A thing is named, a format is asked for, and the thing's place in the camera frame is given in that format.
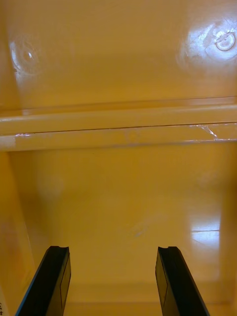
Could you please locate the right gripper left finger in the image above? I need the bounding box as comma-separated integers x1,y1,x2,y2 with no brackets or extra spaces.
15,245,72,316

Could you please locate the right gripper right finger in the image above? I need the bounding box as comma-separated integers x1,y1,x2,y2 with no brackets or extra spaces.
155,245,211,316

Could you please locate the yellow-orange plastic bin with handwriting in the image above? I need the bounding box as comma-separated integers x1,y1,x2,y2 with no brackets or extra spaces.
0,121,237,316

